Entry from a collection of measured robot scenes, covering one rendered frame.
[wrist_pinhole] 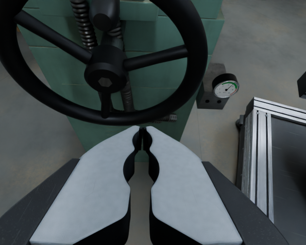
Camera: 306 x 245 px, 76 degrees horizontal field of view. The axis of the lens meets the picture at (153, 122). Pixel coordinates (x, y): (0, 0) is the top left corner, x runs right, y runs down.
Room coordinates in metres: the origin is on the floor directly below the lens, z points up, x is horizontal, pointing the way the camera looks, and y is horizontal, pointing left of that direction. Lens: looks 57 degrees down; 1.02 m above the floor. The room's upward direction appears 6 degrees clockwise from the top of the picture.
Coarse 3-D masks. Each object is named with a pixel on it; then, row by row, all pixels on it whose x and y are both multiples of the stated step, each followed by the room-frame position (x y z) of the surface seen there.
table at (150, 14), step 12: (36, 0) 0.29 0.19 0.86; (48, 0) 0.29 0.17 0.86; (60, 0) 0.29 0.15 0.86; (120, 0) 0.30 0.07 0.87; (132, 0) 0.30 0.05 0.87; (144, 0) 0.31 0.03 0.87; (48, 12) 0.29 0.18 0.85; (60, 12) 0.29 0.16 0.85; (72, 12) 0.29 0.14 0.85; (120, 12) 0.30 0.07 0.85; (132, 12) 0.30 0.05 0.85; (144, 12) 0.30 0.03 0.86; (156, 12) 0.30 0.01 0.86
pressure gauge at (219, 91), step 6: (216, 78) 0.37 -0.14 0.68; (222, 78) 0.36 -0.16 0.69; (228, 78) 0.36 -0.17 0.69; (234, 78) 0.36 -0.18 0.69; (216, 84) 0.36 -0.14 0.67; (222, 84) 0.35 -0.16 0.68; (228, 84) 0.35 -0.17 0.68; (234, 84) 0.35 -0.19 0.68; (216, 90) 0.35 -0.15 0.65; (222, 90) 0.35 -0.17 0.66; (228, 90) 0.35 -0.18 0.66; (234, 90) 0.36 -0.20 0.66; (216, 96) 0.35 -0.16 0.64; (222, 96) 0.35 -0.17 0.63; (228, 96) 0.35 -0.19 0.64
